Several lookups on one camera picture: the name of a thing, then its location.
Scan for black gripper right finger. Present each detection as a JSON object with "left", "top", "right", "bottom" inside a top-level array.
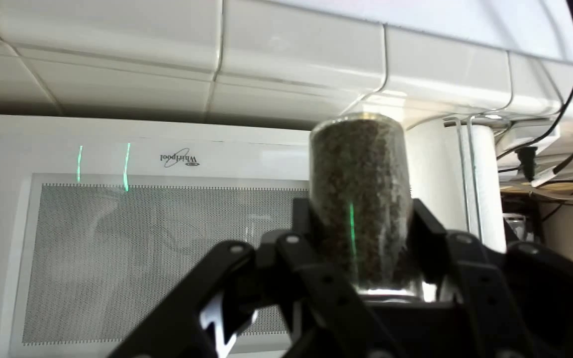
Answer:
[{"left": 408, "top": 197, "right": 573, "bottom": 358}]

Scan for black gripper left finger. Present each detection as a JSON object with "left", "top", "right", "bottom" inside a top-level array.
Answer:
[{"left": 107, "top": 197, "right": 398, "bottom": 358}]

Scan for glass spice bottle dark herbs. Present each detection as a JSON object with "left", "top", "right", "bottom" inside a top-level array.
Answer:
[{"left": 306, "top": 112, "right": 416, "bottom": 295}]

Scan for white microwave oven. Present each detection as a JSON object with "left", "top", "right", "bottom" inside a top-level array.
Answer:
[{"left": 0, "top": 112, "right": 316, "bottom": 358}]

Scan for wire paper towel holder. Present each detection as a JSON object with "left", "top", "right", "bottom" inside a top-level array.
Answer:
[{"left": 443, "top": 112, "right": 501, "bottom": 235}]

